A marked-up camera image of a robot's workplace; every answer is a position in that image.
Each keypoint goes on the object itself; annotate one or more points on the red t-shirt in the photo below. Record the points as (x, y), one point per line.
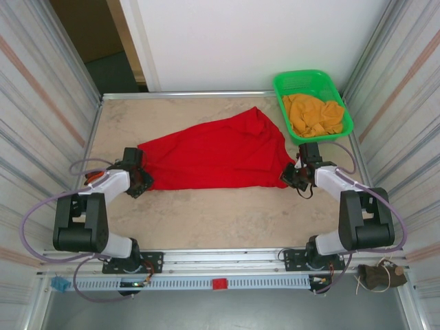
(213, 154)

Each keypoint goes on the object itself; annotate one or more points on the small black controller board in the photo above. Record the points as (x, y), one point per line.
(132, 284)
(319, 281)

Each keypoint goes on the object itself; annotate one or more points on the beige door frame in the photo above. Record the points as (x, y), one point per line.
(126, 38)

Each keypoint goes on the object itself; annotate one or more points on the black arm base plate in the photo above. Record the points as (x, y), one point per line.
(292, 261)
(154, 261)

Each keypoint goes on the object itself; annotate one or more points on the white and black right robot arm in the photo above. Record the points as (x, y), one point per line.
(364, 223)

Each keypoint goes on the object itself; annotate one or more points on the mustard yellow cloth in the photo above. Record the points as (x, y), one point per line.
(309, 110)

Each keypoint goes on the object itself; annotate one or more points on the aluminium mounting rail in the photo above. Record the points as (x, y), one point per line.
(223, 259)

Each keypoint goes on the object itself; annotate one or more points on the small red block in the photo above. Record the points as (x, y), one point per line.
(219, 283)

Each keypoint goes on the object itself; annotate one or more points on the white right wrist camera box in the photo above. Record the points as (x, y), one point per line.
(299, 161)

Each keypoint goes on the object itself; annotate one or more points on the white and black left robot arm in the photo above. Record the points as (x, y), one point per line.
(82, 223)

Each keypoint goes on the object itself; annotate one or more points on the green plastic basket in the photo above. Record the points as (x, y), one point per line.
(299, 77)

